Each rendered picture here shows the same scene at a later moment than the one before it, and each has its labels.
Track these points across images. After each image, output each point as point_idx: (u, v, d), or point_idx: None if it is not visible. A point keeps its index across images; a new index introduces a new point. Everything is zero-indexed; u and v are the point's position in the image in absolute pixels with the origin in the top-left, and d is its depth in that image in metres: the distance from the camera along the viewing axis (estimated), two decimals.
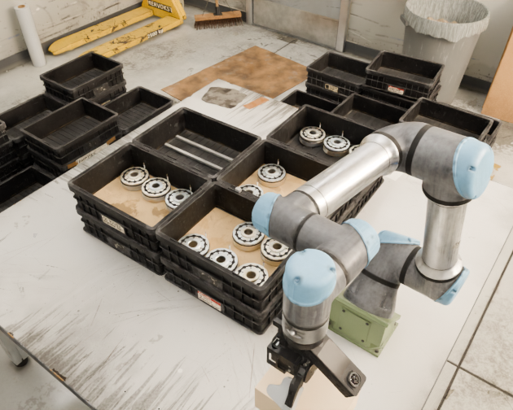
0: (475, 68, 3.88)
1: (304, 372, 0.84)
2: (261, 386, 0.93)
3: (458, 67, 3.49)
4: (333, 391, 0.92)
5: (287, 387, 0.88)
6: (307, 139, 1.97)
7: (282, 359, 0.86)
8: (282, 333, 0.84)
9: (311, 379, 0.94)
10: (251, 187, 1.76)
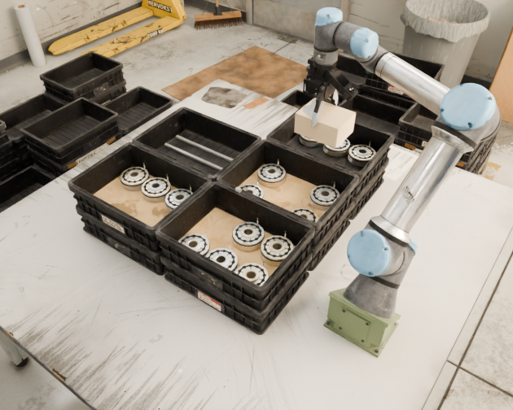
0: (475, 68, 3.88)
1: (324, 88, 1.55)
2: (299, 112, 1.64)
3: (458, 67, 3.49)
4: (339, 114, 1.63)
5: (314, 103, 1.59)
6: (307, 139, 1.97)
7: (312, 85, 1.57)
8: (313, 67, 1.55)
9: (327, 110, 1.65)
10: (251, 187, 1.76)
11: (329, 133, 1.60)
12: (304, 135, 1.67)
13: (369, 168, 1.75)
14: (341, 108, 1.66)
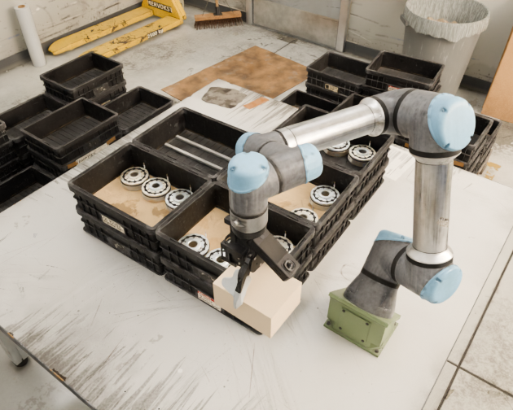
0: (475, 68, 3.88)
1: (249, 261, 1.02)
2: (218, 281, 1.12)
3: (458, 67, 3.49)
4: (278, 285, 1.11)
5: (237, 277, 1.06)
6: None
7: (232, 253, 1.04)
8: (232, 229, 1.03)
9: (260, 277, 1.13)
10: None
11: (260, 320, 1.08)
12: (228, 311, 1.15)
13: (369, 168, 1.75)
14: None
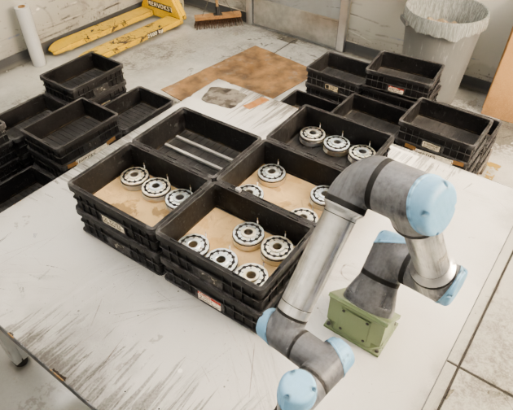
0: (475, 68, 3.88)
1: None
2: None
3: (458, 67, 3.49)
4: None
5: None
6: (307, 139, 1.97)
7: None
8: None
9: None
10: (251, 187, 1.76)
11: None
12: None
13: None
14: None
